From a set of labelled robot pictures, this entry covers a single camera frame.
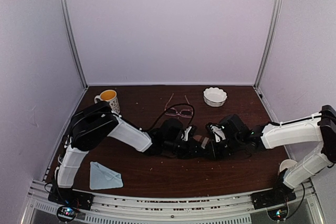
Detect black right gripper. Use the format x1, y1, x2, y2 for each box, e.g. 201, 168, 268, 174
202, 136, 243, 160

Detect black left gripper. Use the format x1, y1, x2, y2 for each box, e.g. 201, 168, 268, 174
164, 137, 204, 159

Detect brown plaid glasses case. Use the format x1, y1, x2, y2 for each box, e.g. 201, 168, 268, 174
194, 135, 210, 149

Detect light blue cloth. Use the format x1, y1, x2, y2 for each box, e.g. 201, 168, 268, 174
89, 162, 123, 190

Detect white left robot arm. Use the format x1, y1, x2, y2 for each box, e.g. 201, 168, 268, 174
54, 101, 203, 205

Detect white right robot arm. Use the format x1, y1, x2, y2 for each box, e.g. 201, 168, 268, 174
202, 105, 335, 204

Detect white fluted ceramic bowl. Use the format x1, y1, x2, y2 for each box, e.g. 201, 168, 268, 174
203, 87, 228, 108

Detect white paper cup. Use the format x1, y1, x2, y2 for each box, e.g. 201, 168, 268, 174
278, 159, 297, 174

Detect white floral mug yellow inside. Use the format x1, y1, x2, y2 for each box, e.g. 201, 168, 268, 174
94, 90, 120, 114

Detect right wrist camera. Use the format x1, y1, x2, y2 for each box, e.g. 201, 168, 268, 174
205, 123, 226, 143

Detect pink frame sunglasses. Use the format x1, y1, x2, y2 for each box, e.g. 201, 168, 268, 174
164, 93, 194, 119

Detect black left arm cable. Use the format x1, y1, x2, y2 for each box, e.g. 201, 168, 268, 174
141, 103, 195, 133

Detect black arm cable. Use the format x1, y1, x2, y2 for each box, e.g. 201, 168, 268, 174
141, 103, 195, 133
285, 179, 307, 217

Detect front aluminium rail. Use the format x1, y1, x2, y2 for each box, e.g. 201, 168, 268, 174
19, 183, 327, 223

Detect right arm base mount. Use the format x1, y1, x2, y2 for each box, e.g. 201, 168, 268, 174
251, 189, 296, 222

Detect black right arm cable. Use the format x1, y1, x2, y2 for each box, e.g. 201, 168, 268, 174
285, 179, 307, 217

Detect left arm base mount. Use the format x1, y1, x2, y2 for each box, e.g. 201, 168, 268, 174
48, 191, 94, 223

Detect right aluminium frame post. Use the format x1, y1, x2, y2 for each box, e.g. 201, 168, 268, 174
254, 0, 283, 90

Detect aluminium frame post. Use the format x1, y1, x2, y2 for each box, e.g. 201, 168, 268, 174
254, 0, 283, 90
60, 0, 88, 89

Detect left aluminium frame post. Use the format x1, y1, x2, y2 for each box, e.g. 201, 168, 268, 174
60, 0, 88, 89

